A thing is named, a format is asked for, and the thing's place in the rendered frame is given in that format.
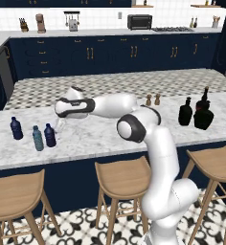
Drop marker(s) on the rail with hanging tools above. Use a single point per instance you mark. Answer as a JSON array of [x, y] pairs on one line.
[[72, 20]]

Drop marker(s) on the knife block with knives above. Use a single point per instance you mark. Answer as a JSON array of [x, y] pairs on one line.
[[23, 25]]

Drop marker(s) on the navy wall cupboard run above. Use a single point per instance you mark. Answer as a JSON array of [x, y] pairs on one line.
[[60, 3]]

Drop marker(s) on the brown wooden shaker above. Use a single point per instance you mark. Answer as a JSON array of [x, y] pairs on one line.
[[148, 100], [157, 100]]

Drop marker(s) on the squat black glass bottle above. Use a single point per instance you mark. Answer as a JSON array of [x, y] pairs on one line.
[[203, 119]]

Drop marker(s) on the black toaster oven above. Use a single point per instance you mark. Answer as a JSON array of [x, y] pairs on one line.
[[140, 22]]

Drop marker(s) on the grey dishwasher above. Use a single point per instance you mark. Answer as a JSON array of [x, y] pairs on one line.
[[4, 68]]

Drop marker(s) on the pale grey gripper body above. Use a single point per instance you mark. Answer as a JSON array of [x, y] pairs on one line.
[[60, 125]]

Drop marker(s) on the navy tall cupboard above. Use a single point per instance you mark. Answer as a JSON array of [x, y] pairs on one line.
[[225, 38]]

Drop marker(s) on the navy base cupboard run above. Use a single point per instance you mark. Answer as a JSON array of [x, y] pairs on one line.
[[111, 54]]

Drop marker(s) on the black gas hob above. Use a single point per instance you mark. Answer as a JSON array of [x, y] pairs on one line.
[[172, 29]]

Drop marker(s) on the dark blue plastic bottle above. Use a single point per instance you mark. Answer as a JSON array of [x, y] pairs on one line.
[[50, 136], [16, 129]]

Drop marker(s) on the tall dark red glass bottle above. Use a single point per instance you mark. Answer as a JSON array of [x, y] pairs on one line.
[[205, 97]]

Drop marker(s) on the grey wall socket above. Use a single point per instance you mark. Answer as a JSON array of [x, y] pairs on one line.
[[119, 15]]

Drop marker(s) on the navy kitchen island base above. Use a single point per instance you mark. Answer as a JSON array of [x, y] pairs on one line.
[[70, 182]]

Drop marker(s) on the wooden wall shelf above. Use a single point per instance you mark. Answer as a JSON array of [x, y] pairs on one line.
[[142, 5], [206, 5]]

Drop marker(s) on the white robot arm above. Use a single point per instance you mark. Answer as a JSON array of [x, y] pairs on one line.
[[159, 150]]

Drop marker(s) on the wooden bar stool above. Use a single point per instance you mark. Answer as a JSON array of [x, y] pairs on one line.
[[123, 178], [217, 164], [12, 194]]

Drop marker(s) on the brown coffee grinder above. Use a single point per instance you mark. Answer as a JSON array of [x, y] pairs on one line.
[[40, 23]]

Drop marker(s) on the pot with kitchen tools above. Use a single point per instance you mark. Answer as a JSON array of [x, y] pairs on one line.
[[215, 22]]

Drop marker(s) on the teal plastic bottle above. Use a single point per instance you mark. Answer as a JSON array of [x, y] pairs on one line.
[[38, 139]]

